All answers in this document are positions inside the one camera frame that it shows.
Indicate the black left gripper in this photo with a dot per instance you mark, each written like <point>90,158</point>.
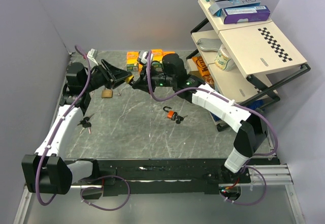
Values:
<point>118,75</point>

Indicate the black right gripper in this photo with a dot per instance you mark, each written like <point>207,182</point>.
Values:
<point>142,85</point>

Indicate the large brass padlock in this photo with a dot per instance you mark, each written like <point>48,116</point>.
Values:
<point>107,93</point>

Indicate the orange padlock black keys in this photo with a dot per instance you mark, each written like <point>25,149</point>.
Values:
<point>179,119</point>

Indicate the black headed keys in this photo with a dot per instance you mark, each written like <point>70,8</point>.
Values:
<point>86,124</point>

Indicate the yellow padlock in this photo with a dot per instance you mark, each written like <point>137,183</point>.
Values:
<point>129,79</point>

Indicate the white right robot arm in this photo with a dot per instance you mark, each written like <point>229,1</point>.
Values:
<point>249,125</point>

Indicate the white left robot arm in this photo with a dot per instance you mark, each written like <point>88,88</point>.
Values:
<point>45,171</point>

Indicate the orange sponge pack stack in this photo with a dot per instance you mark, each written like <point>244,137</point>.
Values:
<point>157,55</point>

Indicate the orange snack bag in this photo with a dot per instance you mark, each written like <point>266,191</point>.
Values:
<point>203,70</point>

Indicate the silver foil pouch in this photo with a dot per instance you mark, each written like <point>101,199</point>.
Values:
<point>209,45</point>

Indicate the cream tiered shelf rack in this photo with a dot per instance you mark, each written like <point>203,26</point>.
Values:
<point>265,58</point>

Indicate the blue bag under shelf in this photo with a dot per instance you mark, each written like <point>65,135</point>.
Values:
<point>252,106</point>

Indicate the purple toothpaste box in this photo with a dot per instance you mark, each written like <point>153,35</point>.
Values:
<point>245,14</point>

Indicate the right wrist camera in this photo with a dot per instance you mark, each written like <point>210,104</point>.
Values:
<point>143,57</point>

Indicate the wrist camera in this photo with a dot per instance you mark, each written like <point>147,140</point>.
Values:
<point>92,55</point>
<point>143,57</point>

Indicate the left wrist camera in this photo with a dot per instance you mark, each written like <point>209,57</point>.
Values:
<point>92,55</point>

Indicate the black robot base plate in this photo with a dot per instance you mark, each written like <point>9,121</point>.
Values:
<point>163,176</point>

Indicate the aluminium rail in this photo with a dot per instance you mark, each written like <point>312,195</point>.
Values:
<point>270,197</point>

